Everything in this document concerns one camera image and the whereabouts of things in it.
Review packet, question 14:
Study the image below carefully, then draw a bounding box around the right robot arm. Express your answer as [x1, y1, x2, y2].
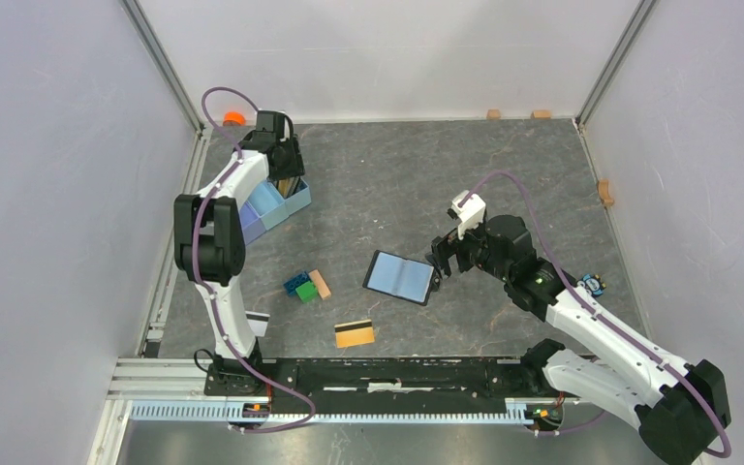
[427, 215, 731, 464]

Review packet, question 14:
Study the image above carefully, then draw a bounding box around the wooden block back right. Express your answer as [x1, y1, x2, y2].
[531, 109, 552, 119]

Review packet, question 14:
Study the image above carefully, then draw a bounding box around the wooden block back left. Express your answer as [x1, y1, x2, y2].
[486, 108, 502, 120]

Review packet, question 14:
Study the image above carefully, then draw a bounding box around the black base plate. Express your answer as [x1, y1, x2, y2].
[204, 356, 560, 416]

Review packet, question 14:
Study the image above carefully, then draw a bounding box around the green toy brick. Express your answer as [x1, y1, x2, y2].
[295, 281, 319, 303]

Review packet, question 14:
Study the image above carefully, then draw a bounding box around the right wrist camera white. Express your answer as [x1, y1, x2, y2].
[447, 190, 486, 242]

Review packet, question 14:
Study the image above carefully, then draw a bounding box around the light blue bin with cards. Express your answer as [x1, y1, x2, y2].
[271, 176, 311, 215]

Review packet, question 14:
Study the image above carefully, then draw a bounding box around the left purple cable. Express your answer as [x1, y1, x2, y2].
[191, 86, 318, 436]

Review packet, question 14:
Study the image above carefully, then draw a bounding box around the blue toy brick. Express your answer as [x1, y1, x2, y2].
[283, 271, 310, 296]

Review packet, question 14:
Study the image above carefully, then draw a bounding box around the gold credit card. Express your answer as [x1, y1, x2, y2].
[334, 319, 376, 349]

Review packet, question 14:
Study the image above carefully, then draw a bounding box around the light blue middle bin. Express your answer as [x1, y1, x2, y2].
[247, 181, 289, 231]

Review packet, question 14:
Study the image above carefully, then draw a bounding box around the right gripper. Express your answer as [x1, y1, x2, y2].
[424, 216, 511, 283]

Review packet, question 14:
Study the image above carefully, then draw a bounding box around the black card holder wallet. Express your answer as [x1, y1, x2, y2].
[362, 250, 440, 306]

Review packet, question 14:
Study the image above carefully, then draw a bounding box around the blue owl toy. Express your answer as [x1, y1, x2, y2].
[578, 274, 606, 297]

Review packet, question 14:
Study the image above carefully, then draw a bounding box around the wooden arch block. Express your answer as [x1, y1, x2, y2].
[597, 179, 615, 208]

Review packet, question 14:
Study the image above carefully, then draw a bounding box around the silver credit card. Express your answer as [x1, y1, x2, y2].
[245, 311, 270, 337]

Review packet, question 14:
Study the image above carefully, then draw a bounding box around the orange round object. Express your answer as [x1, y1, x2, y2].
[222, 111, 246, 126]

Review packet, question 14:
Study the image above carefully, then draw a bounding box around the aluminium frame rail left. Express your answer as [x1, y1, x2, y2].
[86, 0, 214, 465]

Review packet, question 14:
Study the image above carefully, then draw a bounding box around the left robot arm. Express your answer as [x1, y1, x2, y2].
[173, 110, 304, 395]

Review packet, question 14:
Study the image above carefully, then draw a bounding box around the purple plastic bin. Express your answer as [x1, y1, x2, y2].
[239, 201, 265, 245]

